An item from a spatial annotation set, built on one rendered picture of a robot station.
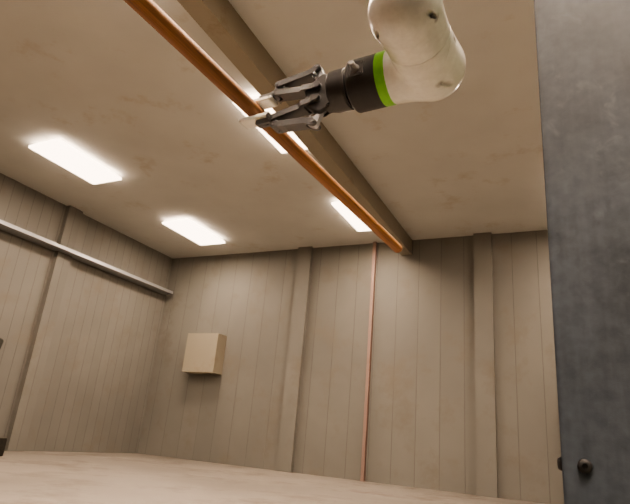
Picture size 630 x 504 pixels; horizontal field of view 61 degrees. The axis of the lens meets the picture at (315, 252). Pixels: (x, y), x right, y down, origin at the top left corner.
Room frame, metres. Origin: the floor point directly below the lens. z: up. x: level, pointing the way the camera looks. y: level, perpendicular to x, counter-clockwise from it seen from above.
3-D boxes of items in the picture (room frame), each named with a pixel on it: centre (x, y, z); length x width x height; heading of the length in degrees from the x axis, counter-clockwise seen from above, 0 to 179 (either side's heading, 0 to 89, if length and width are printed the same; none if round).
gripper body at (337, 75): (0.83, 0.00, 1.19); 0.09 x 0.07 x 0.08; 60
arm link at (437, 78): (0.74, -0.15, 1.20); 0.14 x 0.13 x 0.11; 60
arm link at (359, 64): (0.79, -0.06, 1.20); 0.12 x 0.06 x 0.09; 150
